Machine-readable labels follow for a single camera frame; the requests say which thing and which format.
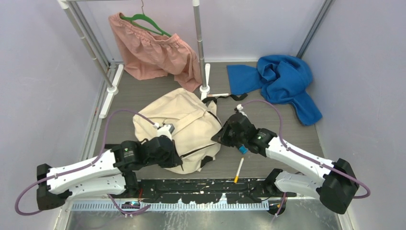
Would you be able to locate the white pink pen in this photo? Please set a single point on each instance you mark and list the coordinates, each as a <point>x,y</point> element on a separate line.
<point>218,95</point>

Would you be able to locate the cream canvas backpack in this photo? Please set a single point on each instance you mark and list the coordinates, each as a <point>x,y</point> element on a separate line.
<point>195,122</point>

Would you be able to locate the metal corner pole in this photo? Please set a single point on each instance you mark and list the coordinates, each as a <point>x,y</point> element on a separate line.
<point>322,13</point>

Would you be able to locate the black blue highlighter marker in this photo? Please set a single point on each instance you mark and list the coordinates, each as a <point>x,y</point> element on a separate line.
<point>242,149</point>

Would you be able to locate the pink garment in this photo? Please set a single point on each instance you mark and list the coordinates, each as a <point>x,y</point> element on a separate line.
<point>148,56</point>

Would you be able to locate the metal clothes rack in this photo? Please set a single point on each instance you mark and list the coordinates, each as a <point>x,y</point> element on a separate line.
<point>73,12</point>

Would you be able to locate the white yellow pen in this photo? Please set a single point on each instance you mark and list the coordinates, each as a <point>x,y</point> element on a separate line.
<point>238,170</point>

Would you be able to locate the green clothes hanger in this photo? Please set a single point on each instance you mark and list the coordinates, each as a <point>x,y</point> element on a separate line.
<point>144,22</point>

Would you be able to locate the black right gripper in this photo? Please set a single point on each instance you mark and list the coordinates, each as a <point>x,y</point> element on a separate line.
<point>222,136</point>

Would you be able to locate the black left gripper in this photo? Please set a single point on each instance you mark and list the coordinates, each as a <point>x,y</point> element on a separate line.
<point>174,160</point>

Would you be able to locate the blue cloth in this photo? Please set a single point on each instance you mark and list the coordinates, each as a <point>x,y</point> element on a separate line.
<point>281,79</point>

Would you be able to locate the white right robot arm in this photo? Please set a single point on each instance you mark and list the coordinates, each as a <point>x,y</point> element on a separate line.
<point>331,182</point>

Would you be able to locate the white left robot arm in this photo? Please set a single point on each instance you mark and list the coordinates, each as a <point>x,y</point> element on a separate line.
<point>112,173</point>

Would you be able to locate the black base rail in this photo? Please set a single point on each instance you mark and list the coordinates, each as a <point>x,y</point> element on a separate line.
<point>201,191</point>

